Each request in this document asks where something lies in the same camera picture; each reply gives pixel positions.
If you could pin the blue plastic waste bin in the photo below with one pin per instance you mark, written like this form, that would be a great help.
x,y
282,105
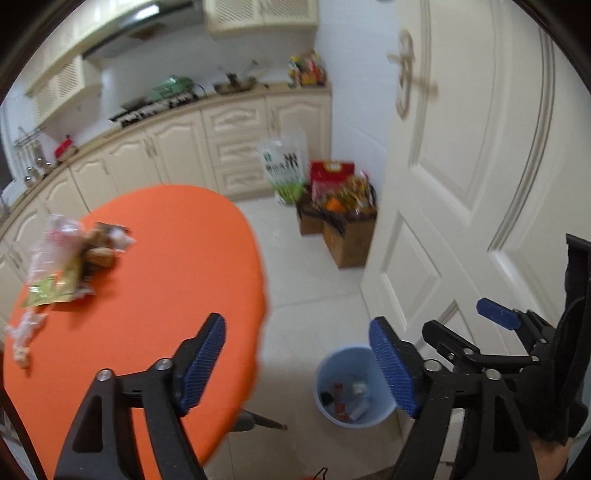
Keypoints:
x,y
332,369

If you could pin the white panelled door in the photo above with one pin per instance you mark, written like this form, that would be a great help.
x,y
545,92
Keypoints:
x,y
461,138

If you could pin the cream kitchen base cabinets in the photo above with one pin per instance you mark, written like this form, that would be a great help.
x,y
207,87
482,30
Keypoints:
x,y
184,138

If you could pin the brown pastry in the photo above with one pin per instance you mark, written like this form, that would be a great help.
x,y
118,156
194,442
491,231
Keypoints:
x,y
100,256

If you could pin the green cooking pot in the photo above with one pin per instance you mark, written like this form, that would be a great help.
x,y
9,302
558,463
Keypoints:
x,y
171,86

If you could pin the black snack wrapper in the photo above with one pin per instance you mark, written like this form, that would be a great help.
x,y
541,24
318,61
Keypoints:
x,y
108,230

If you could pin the red wrapper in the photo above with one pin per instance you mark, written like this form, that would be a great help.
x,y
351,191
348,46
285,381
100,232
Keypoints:
x,y
340,406

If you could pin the white green wrapper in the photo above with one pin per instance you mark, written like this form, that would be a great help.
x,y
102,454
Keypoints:
x,y
122,240

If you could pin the red gift box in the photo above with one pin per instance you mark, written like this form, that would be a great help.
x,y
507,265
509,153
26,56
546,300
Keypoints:
x,y
330,173

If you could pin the red kitchen container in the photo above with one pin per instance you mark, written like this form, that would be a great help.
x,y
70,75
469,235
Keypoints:
x,y
64,148

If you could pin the black gas stove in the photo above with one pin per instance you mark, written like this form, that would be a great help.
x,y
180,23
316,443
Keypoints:
x,y
152,108

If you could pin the clear plastic bag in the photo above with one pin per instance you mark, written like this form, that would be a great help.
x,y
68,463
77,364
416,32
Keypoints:
x,y
55,235

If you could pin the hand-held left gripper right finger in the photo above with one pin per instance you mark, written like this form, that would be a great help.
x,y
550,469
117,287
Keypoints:
x,y
395,369

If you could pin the large cardboard box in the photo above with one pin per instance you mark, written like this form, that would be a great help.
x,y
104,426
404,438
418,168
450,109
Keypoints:
x,y
348,242

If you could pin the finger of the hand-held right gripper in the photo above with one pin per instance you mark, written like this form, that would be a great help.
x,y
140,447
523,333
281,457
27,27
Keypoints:
x,y
498,314
450,341

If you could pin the small black wrapper piece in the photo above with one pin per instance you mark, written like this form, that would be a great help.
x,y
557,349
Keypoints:
x,y
327,397

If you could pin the colourful snack bags on counter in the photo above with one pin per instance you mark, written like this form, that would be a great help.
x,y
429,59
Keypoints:
x,y
307,69

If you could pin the steel range hood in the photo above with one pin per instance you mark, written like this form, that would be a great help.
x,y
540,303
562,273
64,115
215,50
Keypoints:
x,y
138,32

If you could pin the person's right hand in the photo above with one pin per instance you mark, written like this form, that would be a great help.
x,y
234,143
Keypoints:
x,y
549,459

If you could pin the cream louvred wall cabinet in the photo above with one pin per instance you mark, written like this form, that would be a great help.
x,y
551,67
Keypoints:
x,y
263,14
60,87

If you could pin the clear plastic wrap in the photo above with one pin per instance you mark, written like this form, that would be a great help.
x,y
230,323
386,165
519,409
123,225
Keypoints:
x,y
25,325

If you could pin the orange round object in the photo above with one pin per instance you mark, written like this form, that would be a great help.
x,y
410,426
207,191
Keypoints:
x,y
334,204

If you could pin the green snack packet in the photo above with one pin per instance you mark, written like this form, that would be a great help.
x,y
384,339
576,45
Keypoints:
x,y
51,288

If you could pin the steel frying pan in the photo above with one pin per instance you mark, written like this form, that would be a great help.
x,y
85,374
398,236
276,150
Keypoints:
x,y
238,84

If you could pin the white green rice bag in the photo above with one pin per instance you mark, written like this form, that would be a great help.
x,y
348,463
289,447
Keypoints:
x,y
284,170

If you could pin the metal utensil rack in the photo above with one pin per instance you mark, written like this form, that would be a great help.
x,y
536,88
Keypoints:
x,y
30,147

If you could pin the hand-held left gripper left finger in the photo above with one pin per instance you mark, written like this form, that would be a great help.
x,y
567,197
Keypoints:
x,y
203,364

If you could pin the white crumpled packet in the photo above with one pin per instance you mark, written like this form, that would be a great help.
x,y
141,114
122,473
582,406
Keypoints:
x,y
360,392

